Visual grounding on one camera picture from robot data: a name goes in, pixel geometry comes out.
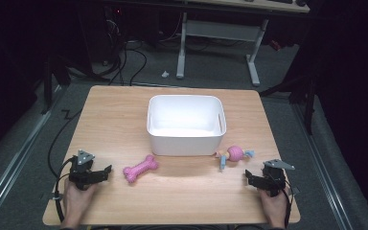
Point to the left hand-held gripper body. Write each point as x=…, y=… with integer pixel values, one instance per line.
x=81, y=167

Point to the white plastic bin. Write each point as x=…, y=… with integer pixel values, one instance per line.
x=185, y=127

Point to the person's right hand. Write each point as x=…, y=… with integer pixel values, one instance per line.
x=273, y=209

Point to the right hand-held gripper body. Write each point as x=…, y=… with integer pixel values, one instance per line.
x=276, y=177

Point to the crumpled white paper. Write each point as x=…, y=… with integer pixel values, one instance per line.
x=165, y=74

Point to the metal floor rail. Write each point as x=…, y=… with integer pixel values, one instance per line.
x=322, y=172
x=16, y=159

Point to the desk with white legs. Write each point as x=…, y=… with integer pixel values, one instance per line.
x=220, y=30

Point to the small red object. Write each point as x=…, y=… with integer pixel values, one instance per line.
x=275, y=45

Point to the black stand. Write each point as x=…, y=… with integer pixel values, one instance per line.
x=308, y=102
x=48, y=89

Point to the dark computer tower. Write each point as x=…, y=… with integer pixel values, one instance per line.
x=102, y=32

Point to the pink bone toy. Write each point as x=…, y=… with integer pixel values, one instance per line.
x=140, y=168

